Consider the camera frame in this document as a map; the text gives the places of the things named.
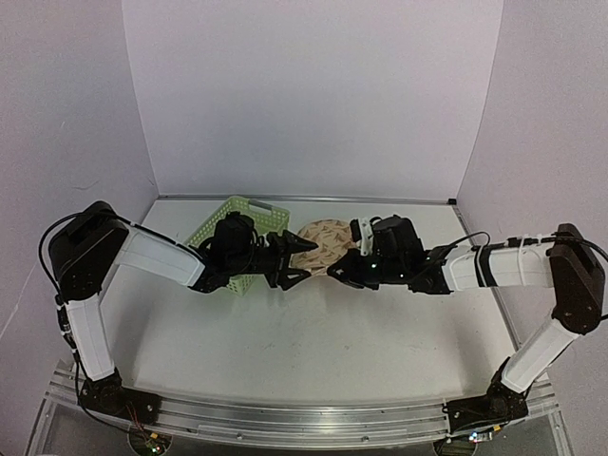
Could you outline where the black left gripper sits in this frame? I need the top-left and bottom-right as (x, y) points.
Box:
(228, 230), (318, 291)

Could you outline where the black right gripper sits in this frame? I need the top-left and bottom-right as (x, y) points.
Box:
(328, 249), (408, 291)

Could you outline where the beige tulip mesh laundry bag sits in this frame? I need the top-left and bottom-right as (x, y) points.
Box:
(290, 219), (357, 276)

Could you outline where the green perforated plastic basket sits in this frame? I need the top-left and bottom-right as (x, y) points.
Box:
(186, 196), (291, 272)

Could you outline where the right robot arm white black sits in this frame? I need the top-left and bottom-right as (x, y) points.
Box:
(327, 216), (607, 433)

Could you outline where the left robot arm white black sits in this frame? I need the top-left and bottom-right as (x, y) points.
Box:
(38, 197), (316, 425)

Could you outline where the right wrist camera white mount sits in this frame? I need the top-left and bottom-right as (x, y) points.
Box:
(350, 216), (381, 257)

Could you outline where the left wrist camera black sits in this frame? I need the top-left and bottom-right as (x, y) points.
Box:
(197, 211), (255, 262)

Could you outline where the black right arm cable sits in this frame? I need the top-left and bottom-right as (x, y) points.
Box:
(436, 230), (608, 319)

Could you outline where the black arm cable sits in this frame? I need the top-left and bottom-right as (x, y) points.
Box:
(436, 230), (608, 319)
(38, 213), (85, 295)

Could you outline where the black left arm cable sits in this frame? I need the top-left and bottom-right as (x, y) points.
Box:
(38, 213), (85, 295)

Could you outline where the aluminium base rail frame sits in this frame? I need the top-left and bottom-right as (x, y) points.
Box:
(26, 192), (576, 456)

